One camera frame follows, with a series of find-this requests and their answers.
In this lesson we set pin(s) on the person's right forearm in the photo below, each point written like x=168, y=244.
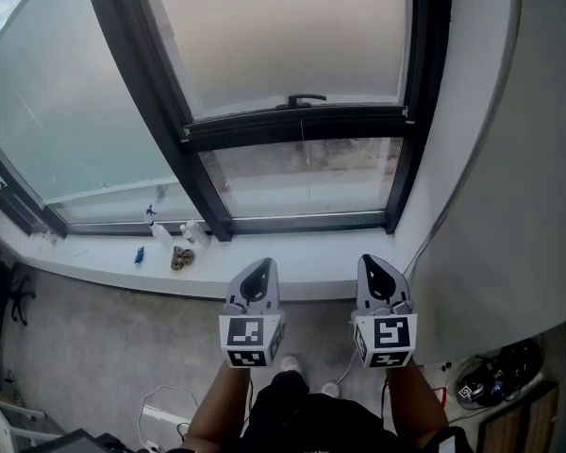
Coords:
x=415, y=404

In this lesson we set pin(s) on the person's white shoe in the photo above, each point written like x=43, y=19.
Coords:
x=330, y=388
x=291, y=363

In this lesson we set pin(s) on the black office chair base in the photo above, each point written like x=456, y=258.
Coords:
x=21, y=295

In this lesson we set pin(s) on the spray bottle with blue trigger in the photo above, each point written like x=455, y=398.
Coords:
x=160, y=234

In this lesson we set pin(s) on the person's left forearm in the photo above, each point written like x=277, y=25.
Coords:
x=212, y=413

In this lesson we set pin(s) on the wooden cabinet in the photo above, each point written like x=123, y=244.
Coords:
x=523, y=423

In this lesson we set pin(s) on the brown scrunchie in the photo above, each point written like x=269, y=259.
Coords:
x=182, y=258

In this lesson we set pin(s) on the white plastic bottle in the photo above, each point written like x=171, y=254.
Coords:
x=198, y=235

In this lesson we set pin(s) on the white framed glass panel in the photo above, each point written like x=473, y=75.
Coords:
x=9, y=427

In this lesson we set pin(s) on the white window sill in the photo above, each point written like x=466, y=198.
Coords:
x=273, y=262

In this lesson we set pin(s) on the black case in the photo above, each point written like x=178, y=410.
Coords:
x=75, y=442

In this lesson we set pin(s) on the small blue clip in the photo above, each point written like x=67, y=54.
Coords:
x=139, y=255

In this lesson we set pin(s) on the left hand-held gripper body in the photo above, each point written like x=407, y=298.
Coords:
x=252, y=309

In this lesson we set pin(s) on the person's white left shoe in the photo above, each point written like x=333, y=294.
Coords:
x=291, y=363

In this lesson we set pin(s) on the person's black clothing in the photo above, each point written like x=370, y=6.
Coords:
x=311, y=423

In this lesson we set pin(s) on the person's white right shoe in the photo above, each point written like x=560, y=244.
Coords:
x=330, y=388

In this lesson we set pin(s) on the wide black framed frosted window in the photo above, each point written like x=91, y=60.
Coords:
x=52, y=111

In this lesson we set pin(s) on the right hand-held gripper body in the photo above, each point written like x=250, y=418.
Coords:
x=391, y=309

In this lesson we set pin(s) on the white power strip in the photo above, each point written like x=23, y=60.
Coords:
x=162, y=415

